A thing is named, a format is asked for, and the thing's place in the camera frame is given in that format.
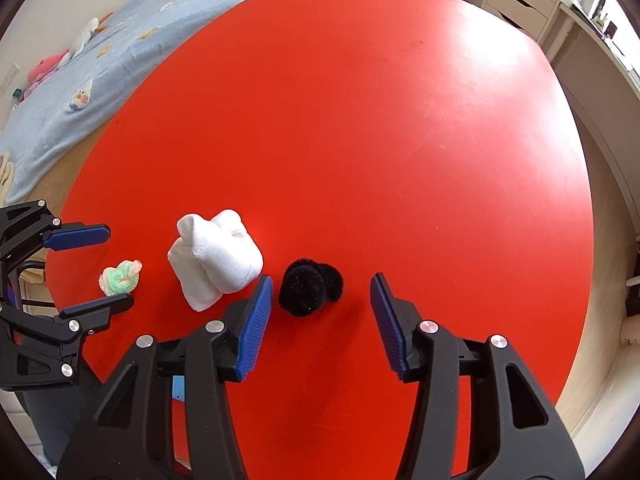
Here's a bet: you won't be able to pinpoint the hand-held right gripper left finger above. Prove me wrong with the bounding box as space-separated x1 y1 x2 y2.
56 274 275 480

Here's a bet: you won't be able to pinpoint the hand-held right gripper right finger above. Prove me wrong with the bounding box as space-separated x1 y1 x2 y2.
370 272 586 480

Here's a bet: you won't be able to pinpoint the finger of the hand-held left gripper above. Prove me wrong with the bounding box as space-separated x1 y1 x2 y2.
10 292 135 346
0 200 112 261

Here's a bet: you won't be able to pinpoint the green white scrunchie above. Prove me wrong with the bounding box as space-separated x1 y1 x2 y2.
100 259 143 296

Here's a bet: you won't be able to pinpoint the black fuzzy ball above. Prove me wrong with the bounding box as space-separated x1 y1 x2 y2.
278 258 345 317

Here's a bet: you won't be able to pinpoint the person's left leg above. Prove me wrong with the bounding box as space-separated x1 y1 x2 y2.
15 355 108 466

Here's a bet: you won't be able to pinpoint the white rolled socks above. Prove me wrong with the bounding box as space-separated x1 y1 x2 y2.
167 209 264 312

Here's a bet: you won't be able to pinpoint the pink plush toy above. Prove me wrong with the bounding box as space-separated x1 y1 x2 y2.
25 51 71 96

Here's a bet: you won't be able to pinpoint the white goose plush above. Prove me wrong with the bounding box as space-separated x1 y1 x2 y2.
60 12 113 66

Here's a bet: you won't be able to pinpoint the red table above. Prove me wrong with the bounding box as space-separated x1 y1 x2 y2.
45 0 596 480

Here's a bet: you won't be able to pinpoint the white desk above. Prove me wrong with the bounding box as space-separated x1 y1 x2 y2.
545 0 640 171

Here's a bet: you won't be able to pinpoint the black framed window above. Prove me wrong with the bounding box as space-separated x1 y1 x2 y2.
575 0 640 76

